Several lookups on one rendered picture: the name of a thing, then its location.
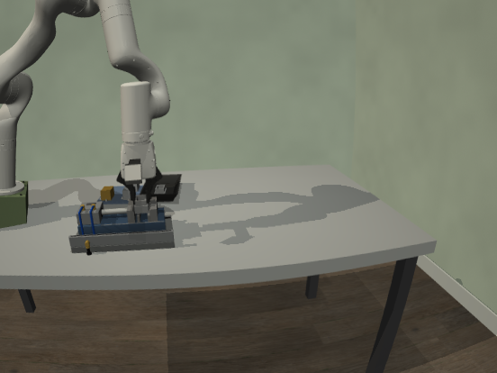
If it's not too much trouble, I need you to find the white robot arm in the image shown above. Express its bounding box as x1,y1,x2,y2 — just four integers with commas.
0,0,170,196

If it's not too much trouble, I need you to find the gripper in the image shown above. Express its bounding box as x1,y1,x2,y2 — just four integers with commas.
116,140,163,205

